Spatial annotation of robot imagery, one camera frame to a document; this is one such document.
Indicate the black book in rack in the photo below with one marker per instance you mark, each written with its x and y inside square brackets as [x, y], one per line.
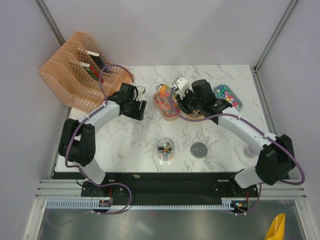
[98, 60]

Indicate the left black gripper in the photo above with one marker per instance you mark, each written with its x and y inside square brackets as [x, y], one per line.
[138, 115]

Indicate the white cable duct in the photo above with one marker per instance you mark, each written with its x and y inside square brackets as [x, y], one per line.
[96, 204]

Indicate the tan lollipop tray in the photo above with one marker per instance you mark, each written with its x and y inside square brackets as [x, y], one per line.
[195, 115]

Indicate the yellow plastic scoop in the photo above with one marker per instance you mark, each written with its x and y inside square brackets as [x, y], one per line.
[277, 228]

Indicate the silver jar lid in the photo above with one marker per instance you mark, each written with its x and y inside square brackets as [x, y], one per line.
[199, 150]

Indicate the peach file organizer rack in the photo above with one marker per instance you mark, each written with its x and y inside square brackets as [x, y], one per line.
[70, 82]

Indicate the pink star candy tray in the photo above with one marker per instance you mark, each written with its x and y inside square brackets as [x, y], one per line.
[162, 101]

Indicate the metal candy scoop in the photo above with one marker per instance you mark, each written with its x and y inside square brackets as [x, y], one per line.
[159, 87]

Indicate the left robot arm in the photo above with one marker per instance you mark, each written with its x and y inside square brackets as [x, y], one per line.
[78, 139]

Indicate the red green book in rack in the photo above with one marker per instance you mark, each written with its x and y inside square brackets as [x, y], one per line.
[90, 70]

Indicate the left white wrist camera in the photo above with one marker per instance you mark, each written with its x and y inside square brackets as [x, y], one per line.
[140, 93]

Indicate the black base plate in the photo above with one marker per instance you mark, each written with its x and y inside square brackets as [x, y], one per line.
[169, 188]

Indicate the clear plastic jar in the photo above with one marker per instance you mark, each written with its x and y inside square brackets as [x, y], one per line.
[165, 150]

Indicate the light blue candy tray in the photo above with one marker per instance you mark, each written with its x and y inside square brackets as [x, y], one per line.
[223, 91]

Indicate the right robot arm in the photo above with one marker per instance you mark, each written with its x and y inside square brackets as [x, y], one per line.
[275, 153]

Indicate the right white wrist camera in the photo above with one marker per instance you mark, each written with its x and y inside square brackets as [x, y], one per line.
[180, 86]

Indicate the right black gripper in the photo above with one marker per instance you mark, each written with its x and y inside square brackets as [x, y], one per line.
[181, 100]

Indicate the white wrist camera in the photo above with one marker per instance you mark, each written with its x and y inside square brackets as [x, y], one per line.
[140, 93]
[180, 86]

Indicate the small purple candy cup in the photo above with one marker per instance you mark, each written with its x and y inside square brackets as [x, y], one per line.
[249, 152]

